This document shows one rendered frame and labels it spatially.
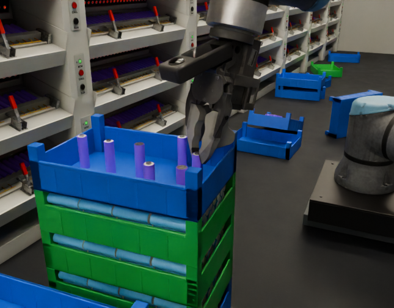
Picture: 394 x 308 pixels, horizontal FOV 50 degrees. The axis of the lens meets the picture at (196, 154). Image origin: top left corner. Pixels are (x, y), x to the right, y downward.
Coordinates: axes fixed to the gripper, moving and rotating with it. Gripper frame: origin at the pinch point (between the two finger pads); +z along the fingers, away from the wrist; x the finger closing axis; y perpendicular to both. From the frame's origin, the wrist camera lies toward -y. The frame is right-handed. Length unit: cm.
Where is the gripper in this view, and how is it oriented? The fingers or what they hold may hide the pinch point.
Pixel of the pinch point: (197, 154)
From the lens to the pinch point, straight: 69.8
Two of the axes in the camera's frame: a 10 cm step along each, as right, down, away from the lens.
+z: -2.0, 9.6, 2.1
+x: -6.2, -2.9, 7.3
